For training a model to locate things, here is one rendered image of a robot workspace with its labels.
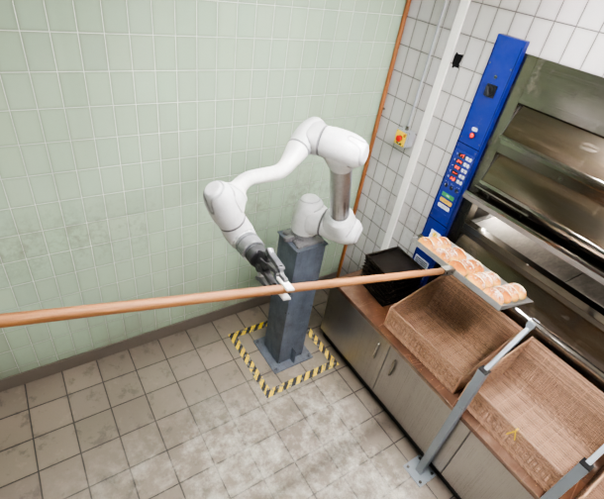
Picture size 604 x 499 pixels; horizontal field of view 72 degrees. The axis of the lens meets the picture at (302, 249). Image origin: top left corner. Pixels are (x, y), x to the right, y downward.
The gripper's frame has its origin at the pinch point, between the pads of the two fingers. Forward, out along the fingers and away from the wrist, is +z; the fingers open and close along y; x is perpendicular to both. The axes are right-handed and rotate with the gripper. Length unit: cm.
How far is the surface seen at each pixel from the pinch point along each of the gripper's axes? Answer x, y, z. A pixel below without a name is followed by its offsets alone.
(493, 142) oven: -141, -54, -37
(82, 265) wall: 28, 80, -123
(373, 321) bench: -115, 64, -31
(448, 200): -148, -13, -47
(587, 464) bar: -101, 29, 86
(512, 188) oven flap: -143, -38, -15
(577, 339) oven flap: -156, 11, 49
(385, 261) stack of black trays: -132, 37, -55
